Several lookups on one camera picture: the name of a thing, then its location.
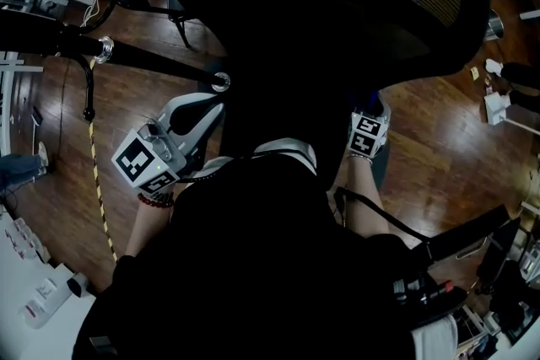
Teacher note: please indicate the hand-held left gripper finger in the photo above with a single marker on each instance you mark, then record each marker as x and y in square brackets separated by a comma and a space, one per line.
[202, 132]
[190, 98]

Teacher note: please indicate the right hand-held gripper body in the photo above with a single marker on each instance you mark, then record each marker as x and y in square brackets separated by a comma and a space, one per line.
[367, 135]

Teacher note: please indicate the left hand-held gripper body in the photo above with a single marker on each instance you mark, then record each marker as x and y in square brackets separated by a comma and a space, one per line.
[141, 160]

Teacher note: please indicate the black mesh office chair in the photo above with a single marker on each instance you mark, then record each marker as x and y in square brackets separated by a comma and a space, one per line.
[329, 12]

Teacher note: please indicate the person's right forearm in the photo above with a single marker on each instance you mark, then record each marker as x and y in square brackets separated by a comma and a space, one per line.
[367, 198]

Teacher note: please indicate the person's left forearm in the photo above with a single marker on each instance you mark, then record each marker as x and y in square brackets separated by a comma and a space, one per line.
[147, 229]

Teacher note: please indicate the black and yellow floor tape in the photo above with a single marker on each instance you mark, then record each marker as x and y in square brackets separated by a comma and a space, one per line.
[99, 181]

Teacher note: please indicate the silver metal bin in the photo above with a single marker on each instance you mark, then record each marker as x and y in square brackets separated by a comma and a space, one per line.
[494, 27]

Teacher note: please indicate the person's black shirt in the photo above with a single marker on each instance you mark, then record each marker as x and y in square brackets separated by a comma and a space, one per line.
[253, 265]

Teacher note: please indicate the black tripod stand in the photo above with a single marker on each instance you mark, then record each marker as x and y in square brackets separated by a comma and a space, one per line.
[46, 40]

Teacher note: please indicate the black chest-mounted device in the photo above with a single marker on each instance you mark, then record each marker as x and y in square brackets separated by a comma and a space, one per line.
[455, 265]

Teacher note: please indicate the white table with plastic boxes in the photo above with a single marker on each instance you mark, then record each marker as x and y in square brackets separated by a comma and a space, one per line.
[29, 299]

